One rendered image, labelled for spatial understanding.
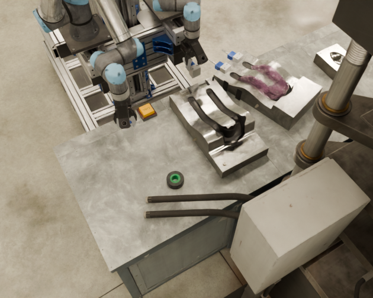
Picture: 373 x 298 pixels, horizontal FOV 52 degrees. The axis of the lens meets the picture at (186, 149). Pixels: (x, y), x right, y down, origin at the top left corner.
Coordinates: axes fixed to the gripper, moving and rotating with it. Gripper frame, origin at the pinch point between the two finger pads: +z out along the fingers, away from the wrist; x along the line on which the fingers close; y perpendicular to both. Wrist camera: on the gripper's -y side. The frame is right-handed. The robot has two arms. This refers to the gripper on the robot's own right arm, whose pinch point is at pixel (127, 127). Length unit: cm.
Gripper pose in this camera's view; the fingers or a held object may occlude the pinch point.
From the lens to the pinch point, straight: 179.3
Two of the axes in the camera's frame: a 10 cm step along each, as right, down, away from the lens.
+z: 0.1, 5.4, 8.4
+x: -9.8, 1.6, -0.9
